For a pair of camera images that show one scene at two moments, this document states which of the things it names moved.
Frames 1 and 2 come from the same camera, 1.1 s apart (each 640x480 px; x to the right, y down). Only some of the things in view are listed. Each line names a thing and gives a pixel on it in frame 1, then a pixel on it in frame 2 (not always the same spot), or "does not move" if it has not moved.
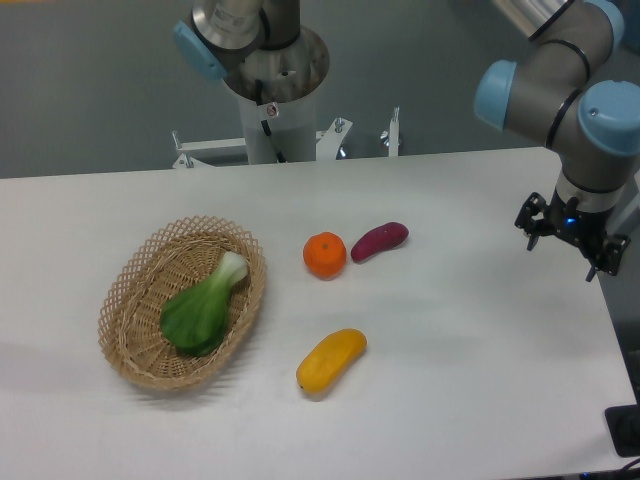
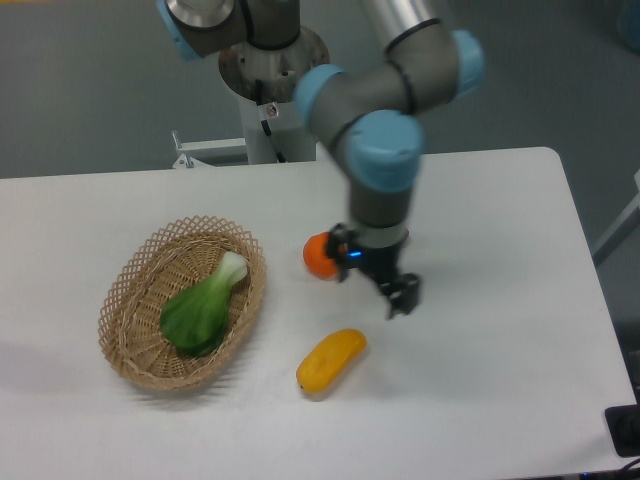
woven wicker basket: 172,260 does not move
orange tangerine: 325,255 does not move
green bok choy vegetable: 195,319 does not move
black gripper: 586,230 -> 376,252
